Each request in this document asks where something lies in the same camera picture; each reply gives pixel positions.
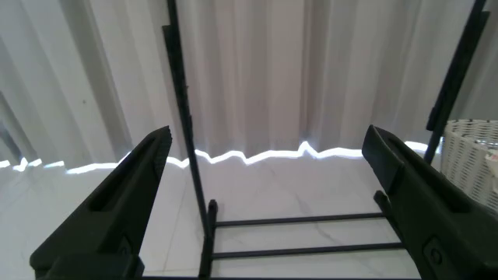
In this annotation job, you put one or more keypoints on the black clothes rack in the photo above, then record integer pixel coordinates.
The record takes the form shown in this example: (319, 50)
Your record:
(183, 101)

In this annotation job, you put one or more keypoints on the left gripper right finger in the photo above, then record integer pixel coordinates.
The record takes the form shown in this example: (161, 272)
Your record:
(424, 218)

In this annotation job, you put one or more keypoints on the white laundry basket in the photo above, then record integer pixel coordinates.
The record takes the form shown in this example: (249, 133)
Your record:
(463, 163)

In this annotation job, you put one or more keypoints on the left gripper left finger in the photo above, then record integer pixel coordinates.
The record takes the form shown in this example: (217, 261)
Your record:
(109, 218)

